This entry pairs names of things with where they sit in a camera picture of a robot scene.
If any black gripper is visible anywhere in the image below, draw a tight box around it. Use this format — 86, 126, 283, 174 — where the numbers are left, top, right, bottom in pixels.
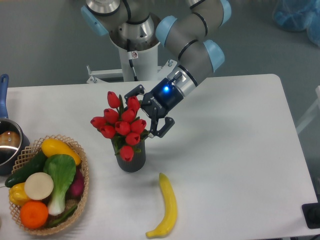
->
124, 78, 184, 138

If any red tulip bouquet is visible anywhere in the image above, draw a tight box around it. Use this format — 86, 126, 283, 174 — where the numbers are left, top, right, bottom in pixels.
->
90, 91, 149, 162

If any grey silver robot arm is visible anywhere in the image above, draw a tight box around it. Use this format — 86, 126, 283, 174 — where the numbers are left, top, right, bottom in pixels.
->
81, 0, 232, 138

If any dark grey ribbed vase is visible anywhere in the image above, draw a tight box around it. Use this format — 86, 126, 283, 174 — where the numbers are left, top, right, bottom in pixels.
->
111, 139, 146, 173

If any yellow banana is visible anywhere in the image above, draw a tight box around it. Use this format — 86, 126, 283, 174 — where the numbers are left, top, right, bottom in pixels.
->
145, 173, 178, 239

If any green bok choy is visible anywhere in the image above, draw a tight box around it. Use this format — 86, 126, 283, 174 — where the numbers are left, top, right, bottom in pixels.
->
43, 154, 76, 216

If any yellow squash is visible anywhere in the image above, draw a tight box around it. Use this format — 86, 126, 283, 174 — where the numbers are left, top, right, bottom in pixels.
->
41, 138, 81, 166

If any purple sweet potato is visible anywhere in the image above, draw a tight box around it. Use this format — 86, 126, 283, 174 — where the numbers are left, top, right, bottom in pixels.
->
68, 168, 85, 197

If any dark green cucumber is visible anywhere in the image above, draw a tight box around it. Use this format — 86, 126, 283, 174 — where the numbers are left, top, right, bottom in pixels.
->
4, 150, 48, 188

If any woven wicker basket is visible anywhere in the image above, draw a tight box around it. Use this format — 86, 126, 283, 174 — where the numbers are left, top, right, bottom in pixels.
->
5, 135, 89, 236

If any round cream white slice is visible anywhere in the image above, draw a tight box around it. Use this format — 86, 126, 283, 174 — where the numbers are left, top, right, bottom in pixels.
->
24, 172, 54, 201

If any blue saucepan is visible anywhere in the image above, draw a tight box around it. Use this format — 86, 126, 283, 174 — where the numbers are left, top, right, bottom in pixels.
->
0, 74, 30, 176

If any green chili pepper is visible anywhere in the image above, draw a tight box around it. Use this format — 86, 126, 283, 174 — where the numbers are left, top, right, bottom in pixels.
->
46, 205, 78, 228

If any orange fruit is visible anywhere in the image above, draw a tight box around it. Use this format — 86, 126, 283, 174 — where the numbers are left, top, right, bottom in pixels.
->
19, 201, 49, 229

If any yellow bell pepper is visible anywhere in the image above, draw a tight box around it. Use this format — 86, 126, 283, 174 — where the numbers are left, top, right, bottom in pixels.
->
9, 182, 31, 207

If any blue plastic bag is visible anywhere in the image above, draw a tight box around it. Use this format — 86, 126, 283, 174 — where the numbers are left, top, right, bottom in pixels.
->
272, 0, 320, 47

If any black device at edge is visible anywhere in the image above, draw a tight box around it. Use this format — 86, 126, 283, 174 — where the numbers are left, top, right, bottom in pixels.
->
301, 202, 320, 229

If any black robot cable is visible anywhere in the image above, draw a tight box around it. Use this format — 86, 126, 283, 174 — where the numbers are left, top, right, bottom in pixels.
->
126, 38, 139, 82

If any white frame at right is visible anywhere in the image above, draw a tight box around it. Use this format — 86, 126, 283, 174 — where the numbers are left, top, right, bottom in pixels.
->
295, 85, 320, 135

